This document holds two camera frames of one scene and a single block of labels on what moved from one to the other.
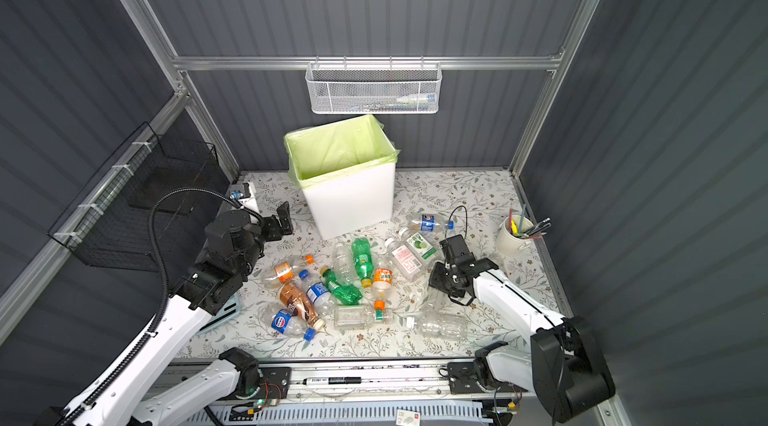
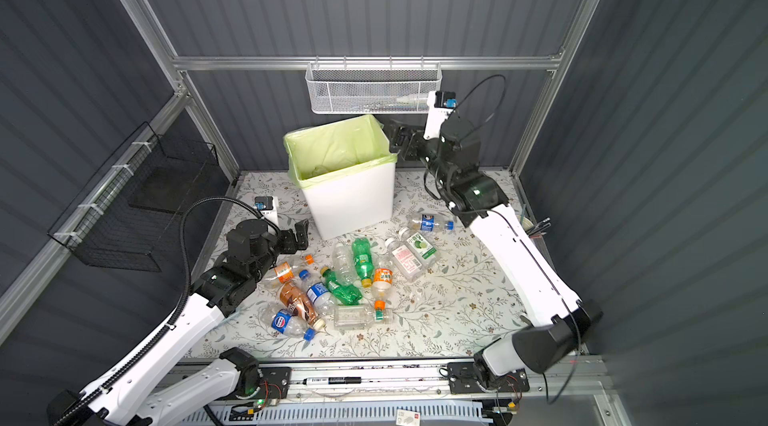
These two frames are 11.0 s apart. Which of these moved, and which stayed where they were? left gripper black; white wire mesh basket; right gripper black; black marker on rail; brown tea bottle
Moved: right gripper black; left gripper black
Stayed: black marker on rail; brown tea bottle; white wire mesh basket
